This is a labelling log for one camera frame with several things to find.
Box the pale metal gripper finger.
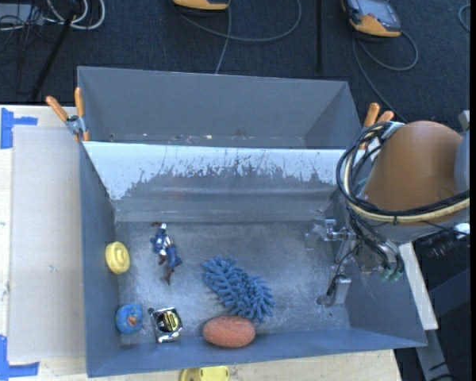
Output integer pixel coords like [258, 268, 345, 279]
[304, 217, 359, 251]
[316, 272, 353, 308]

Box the grey metal bin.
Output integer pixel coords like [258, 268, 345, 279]
[76, 65, 429, 379]

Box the blue chenille duster cloth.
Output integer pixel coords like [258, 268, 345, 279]
[201, 256, 276, 325]

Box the orange oval sponge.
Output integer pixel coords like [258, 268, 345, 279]
[202, 315, 257, 349]

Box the blue toy action figure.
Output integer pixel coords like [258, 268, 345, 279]
[149, 221, 184, 287]

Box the black and yellow tape measure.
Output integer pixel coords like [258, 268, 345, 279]
[148, 306, 184, 344]

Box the blue toy doughnut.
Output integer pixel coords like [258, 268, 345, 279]
[114, 302, 145, 336]

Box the pale wood flat board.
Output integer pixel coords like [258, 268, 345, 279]
[6, 126, 86, 368]

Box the black cylinder on white bracket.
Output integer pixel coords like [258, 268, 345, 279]
[416, 222, 470, 254]

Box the yellow ring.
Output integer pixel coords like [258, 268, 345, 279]
[104, 241, 132, 275]

